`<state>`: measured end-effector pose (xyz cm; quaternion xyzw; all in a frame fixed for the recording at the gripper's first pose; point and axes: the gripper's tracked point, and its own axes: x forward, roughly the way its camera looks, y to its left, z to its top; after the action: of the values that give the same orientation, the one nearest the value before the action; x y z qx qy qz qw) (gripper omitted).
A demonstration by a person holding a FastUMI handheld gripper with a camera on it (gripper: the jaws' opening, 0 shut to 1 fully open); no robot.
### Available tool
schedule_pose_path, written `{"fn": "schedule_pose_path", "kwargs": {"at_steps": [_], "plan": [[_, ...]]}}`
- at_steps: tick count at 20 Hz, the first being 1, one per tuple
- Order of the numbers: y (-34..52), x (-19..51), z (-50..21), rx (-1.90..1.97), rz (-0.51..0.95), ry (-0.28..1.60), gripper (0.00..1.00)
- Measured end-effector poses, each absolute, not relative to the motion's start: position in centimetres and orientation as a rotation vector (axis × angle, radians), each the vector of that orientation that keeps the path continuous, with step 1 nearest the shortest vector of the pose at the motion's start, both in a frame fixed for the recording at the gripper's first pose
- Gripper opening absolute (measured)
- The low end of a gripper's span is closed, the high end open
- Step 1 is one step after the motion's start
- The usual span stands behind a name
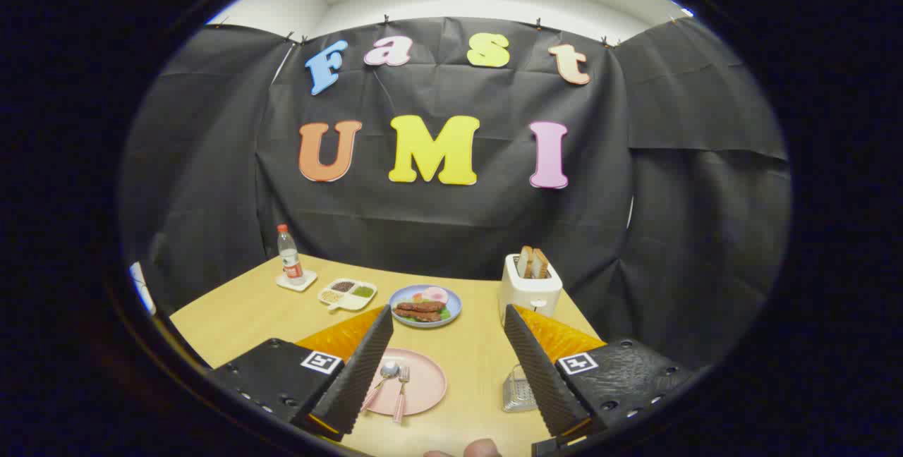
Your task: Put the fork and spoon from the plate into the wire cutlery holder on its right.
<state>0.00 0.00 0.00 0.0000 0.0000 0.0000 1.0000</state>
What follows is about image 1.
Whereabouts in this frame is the spoon with red checkered handle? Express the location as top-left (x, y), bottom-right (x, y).
top-left (362, 361), bottom-right (401, 412)

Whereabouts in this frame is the white toaster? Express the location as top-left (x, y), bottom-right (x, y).
top-left (498, 253), bottom-right (564, 318)

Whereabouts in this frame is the clear water bottle red cap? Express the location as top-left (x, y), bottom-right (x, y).
top-left (277, 224), bottom-right (306, 285)

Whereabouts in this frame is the pink round plate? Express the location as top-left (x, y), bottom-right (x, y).
top-left (362, 348), bottom-right (448, 417)

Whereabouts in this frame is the fork with red checkered handle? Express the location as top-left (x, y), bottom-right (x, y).
top-left (392, 365), bottom-right (411, 425)

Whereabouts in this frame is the perforated metal basket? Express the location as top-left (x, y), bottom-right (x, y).
top-left (502, 364), bottom-right (538, 413)

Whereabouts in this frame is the small white square coaster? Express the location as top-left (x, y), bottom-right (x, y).
top-left (275, 270), bottom-right (318, 293)

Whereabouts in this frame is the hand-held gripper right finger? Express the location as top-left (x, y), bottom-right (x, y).
top-left (503, 304), bottom-right (706, 455)

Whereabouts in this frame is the green lettuce leaf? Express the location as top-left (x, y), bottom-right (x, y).
top-left (399, 295), bottom-right (452, 324)

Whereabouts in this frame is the black backdrop cloth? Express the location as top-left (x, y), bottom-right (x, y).
top-left (120, 16), bottom-right (791, 370)

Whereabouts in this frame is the blue food plate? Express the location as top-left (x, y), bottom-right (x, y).
top-left (389, 284), bottom-right (463, 329)

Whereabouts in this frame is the white divided condiment dish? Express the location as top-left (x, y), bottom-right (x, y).
top-left (317, 278), bottom-right (378, 312)

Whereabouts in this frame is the lit computer screen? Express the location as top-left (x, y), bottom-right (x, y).
top-left (129, 262), bottom-right (157, 317)

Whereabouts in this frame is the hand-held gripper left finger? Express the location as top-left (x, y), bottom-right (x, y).
top-left (207, 304), bottom-right (394, 442)

